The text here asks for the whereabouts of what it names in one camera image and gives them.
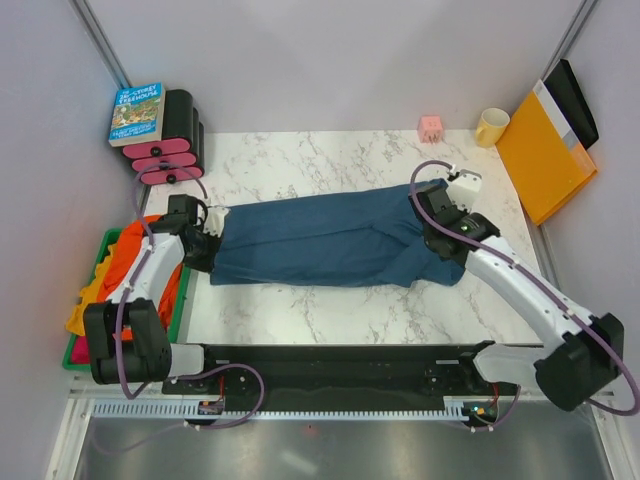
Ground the yellow t shirt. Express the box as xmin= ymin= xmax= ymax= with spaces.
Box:
xmin=65 ymin=259 xmax=110 ymax=336

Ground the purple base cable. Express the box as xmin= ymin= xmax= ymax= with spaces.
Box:
xmin=89 ymin=363 xmax=266 ymax=455
xmin=462 ymin=382 xmax=524 ymax=434

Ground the black pink drawer unit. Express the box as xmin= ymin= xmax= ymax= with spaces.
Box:
xmin=121 ymin=89 xmax=204 ymax=185

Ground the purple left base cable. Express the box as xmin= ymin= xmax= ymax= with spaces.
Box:
xmin=89 ymin=363 xmax=266 ymax=455

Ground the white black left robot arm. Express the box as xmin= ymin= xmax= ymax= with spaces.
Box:
xmin=83 ymin=194 xmax=229 ymax=391

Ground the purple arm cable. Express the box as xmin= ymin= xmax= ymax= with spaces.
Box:
xmin=113 ymin=163 xmax=210 ymax=401
xmin=408 ymin=160 xmax=640 ymax=416

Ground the orange t shirt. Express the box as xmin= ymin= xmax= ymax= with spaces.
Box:
xmin=97 ymin=214 xmax=184 ymax=336

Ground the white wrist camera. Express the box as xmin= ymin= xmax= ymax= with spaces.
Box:
xmin=446 ymin=166 xmax=482 ymax=211
xmin=203 ymin=206 xmax=230 ymax=237

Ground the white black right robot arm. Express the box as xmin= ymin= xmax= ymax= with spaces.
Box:
xmin=409 ymin=183 xmax=629 ymax=412

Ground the pink cube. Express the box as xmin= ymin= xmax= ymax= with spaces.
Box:
xmin=417 ymin=115 xmax=444 ymax=144

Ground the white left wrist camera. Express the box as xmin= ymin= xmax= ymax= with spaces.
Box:
xmin=203 ymin=206 xmax=230 ymax=237

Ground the white grey document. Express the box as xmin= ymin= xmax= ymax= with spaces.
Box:
xmin=533 ymin=80 xmax=579 ymax=150

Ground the blue t shirt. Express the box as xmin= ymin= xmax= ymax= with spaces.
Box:
xmin=210 ymin=185 xmax=464 ymax=288

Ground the orange folder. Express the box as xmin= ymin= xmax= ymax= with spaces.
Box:
xmin=496 ymin=89 xmax=598 ymax=226

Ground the yellow mug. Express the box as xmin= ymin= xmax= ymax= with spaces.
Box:
xmin=475 ymin=107 xmax=511 ymax=148

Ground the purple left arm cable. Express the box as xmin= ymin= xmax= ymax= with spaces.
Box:
xmin=113 ymin=163 xmax=210 ymax=401

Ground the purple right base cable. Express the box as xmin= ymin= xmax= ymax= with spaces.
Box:
xmin=462 ymin=382 xmax=524 ymax=434

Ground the magenta t shirt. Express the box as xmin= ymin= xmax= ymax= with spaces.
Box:
xmin=70 ymin=336 xmax=90 ymax=365

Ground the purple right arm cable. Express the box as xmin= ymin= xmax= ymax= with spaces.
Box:
xmin=408 ymin=160 xmax=640 ymax=416

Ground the white slotted cable duct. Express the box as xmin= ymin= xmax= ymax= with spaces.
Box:
xmin=91 ymin=398 xmax=495 ymax=421

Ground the treehouse paperback book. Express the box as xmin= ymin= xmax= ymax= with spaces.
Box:
xmin=108 ymin=82 xmax=166 ymax=148

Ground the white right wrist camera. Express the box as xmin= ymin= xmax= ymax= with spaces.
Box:
xmin=446 ymin=166 xmax=482 ymax=211

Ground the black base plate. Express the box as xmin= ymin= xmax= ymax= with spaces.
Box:
xmin=162 ymin=345 xmax=516 ymax=411

